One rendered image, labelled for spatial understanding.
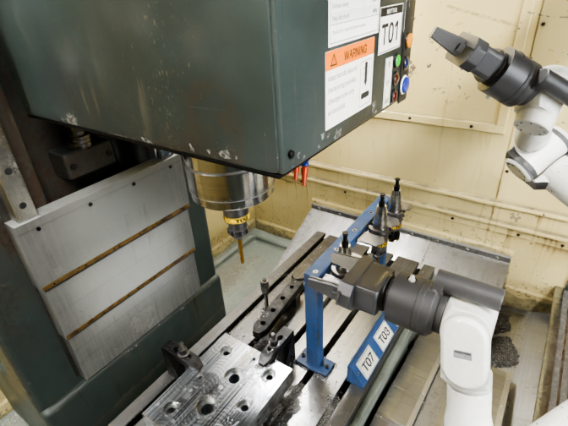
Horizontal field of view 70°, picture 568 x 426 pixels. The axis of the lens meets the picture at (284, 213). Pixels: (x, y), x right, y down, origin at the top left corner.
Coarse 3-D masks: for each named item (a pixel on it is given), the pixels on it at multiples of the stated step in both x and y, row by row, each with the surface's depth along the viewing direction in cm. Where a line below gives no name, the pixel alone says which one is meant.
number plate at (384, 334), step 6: (384, 324) 119; (378, 330) 116; (384, 330) 117; (390, 330) 119; (378, 336) 115; (384, 336) 117; (390, 336) 118; (378, 342) 114; (384, 342) 116; (384, 348) 115
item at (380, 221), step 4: (376, 208) 111; (380, 208) 110; (384, 208) 110; (376, 212) 111; (380, 212) 110; (384, 212) 110; (376, 216) 112; (380, 216) 111; (384, 216) 111; (376, 220) 112; (380, 220) 111; (384, 220) 111; (372, 224) 114; (376, 224) 112; (380, 224) 112; (384, 224) 112; (376, 228) 112; (380, 228) 112; (384, 228) 112
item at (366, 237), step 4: (364, 232) 113; (368, 232) 113; (360, 236) 112; (364, 236) 112; (368, 236) 112; (372, 236) 112; (376, 236) 111; (380, 236) 111; (356, 240) 111; (360, 240) 110; (364, 240) 110; (368, 240) 110; (372, 240) 110; (376, 240) 110; (380, 240) 110; (384, 240) 110; (368, 244) 109; (372, 244) 108; (376, 244) 108; (380, 244) 108
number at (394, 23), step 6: (390, 18) 66; (396, 18) 68; (390, 24) 67; (396, 24) 69; (390, 30) 67; (396, 30) 69; (390, 36) 68; (396, 36) 70; (390, 42) 69; (396, 42) 71
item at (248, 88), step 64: (0, 0) 70; (64, 0) 60; (128, 0) 52; (192, 0) 46; (256, 0) 42; (320, 0) 48; (384, 0) 63; (64, 64) 67; (128, 64) 58; (192, 64) 51; (256, 64) 45; (320, 64) 52; (384, 64) 69; (128, 128) 65; (192, 128) 56; (256, 128) 50; (320, 128) 56
